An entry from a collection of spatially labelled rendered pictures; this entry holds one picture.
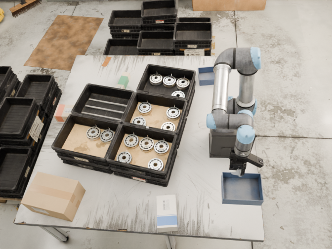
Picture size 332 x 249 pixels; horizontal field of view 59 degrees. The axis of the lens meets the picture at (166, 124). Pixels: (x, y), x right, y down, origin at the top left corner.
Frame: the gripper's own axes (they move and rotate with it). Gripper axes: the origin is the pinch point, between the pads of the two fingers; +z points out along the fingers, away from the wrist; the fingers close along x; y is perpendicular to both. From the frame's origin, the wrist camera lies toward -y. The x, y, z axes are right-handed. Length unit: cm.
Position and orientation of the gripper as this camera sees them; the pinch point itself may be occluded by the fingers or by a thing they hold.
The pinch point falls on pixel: (240, 174)
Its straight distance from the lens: 162.4
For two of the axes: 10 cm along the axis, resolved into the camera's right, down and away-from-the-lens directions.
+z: 0.6, 6.6, 7.5
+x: -1.2, 7.5, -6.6
